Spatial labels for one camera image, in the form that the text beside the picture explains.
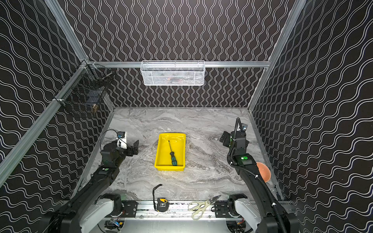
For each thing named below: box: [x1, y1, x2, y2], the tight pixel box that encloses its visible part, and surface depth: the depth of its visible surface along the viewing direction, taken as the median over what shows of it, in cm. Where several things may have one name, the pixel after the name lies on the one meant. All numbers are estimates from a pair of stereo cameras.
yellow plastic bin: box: [154, 133, 187, 172], surface depth 95 cm
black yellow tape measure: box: [152, 183, 170, 213], surface depth 76 cm
